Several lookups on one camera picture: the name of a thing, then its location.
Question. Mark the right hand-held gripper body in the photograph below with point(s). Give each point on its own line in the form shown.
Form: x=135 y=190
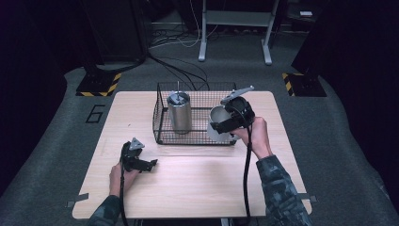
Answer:
x=241 y=111

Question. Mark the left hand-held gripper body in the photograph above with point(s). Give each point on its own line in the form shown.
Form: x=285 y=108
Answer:
x=131 y=157

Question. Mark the steel tumbler with straw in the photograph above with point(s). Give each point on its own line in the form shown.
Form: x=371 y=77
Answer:
x=180 y=116

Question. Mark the person's left hand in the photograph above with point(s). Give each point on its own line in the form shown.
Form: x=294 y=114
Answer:
x=117 y=180

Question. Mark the person's right hand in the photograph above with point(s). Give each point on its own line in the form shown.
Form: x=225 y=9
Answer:
x=257 y=138

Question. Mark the grey tape strip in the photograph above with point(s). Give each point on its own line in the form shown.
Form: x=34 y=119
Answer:
x=310 y=198
x=82 y=197

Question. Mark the black yellow striped base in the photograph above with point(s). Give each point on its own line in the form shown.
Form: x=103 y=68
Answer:
x=97 y=84
x=304 y=86

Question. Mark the white metal stand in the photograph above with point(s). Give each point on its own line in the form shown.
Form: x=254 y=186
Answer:
x=202 y=47

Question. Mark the black cabinet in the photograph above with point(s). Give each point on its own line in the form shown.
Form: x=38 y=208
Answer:
x=119 y=31

